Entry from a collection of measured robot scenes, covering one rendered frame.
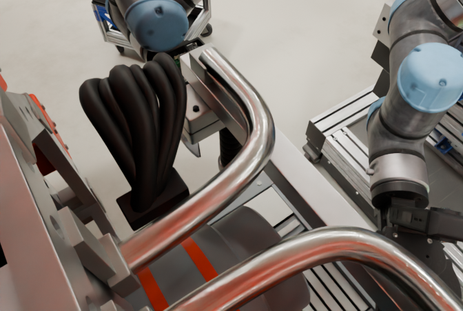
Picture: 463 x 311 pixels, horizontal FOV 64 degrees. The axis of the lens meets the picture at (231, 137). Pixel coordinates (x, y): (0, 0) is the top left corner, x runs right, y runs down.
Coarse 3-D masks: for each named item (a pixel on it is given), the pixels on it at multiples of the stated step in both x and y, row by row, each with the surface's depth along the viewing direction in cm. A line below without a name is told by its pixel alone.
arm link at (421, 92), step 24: (408, 48) 49; (432, 48) 44; (408, 72) 44; (432, 72) 42; (456, 72) 42; (408, 96) 45; (432, 96) 43; (456, 96) 44; (384, 120) 51; (408, 120) 47; (432, 120) 47
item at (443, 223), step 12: (396, 216) 45; (408, 216) 42; (420, 216) 39; (432, 216) 37; (444, 216) 37; (456, 216) 37; (420, 228) 39; (432, 228) 37; (444, 228) 37; (456, 228) 37; (444, 240) 37; (456, 240) 37
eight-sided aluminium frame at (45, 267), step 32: (0, 96) 21; (0, 128) 19; (32, 128) 29; (0, 160) 18; (32, 160) 21; (64, 160) 45; (0, 192) 17; (32, 192) 17; (64, 192) 55; (0, 224) 16; (32, 224) 16; (96, 224) 56; (32, 256) 15; (64, 256) 16; (32, 288) 14; (64, 288) 14
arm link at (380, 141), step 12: (372, 108) 58; (372, 120) 56; (372, 132) 55; (384, 132) 52; (372, 144) 54; (384, 144) 52; (396, 144) 51; (408, 144) 51; (420, 144) 52; (372, 156) 53; (420, 156) 51
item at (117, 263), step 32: (192, 64) 39; (224, 64) 36; (256, 96) 34; (256, 128) 32; (256, 160) 30; (192, 192) 29; (224, 192) 29; (64, 224) 20; (160, 224) 27; (192, 224) 28; (96, 256) 21; (128, 256) 26; (160, 256) 27; (128, 288) 26
